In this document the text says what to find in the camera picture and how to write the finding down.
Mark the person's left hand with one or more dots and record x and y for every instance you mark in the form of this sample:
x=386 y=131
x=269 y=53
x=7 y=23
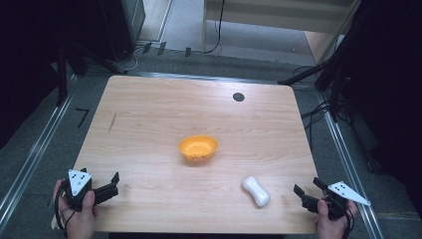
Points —
x=79 y=220

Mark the dark round table grommet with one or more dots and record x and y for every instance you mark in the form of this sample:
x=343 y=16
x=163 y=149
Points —
x=238 y=97

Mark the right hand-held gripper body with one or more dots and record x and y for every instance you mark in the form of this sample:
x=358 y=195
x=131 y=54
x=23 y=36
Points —
x=343 y=195

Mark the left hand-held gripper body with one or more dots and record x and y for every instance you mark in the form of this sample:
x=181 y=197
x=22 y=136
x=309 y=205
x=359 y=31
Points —
x=77 y=182

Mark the orange perforated bowl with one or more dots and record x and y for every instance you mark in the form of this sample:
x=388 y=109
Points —
x=198 y=147

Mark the person's right hand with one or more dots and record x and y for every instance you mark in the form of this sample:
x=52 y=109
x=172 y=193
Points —
x=331 y=225

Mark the black cabinet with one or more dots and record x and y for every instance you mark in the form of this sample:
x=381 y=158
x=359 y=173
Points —
x=116 y=28

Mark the white soap bar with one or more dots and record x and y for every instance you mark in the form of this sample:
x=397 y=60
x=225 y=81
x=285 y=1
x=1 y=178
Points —
x=256 y=191

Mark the beige wooden furniture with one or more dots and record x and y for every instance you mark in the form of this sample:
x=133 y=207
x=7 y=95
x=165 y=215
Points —
x=278 y=20

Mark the black metal stand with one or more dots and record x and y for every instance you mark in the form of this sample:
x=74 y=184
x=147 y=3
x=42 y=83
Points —
x=61 y=78
x=333 y=83

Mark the metal floor rail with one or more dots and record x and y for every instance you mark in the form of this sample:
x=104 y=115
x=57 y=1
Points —
x=348 y=166
x=205 y=77
x=31 y=159

